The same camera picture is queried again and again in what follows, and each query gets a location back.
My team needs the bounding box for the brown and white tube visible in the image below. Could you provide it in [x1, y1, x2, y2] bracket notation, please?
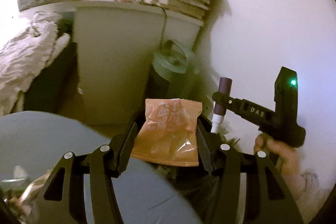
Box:
[211, 77, 232, 133]

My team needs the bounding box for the orange snack packet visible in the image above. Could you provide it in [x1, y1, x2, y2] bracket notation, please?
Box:
[131, 98, 202, 167]

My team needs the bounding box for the black round trash bin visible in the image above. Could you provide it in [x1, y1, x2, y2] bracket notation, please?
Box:
[131, 110, 224, 224]

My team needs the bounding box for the right hand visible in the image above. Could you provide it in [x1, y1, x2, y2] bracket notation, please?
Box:
[253, 134, 306, 200]

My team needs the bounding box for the grey sleeve cuff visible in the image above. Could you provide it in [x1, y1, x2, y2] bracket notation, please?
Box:
[296, 171, 331, 223]

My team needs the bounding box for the green lidded kettle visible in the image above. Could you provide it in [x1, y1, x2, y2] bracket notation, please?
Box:
[145, 40, 199, 99]

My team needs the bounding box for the white patterned bed quilt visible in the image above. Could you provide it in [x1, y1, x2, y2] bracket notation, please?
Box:
[1, 11, 71, 116]

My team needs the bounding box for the white bedside cabinet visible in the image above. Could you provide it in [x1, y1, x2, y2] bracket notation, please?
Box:
[72, 1, 203, 125]

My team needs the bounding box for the black cable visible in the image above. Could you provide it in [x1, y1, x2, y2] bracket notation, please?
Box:
[158, 4, 169, 50]

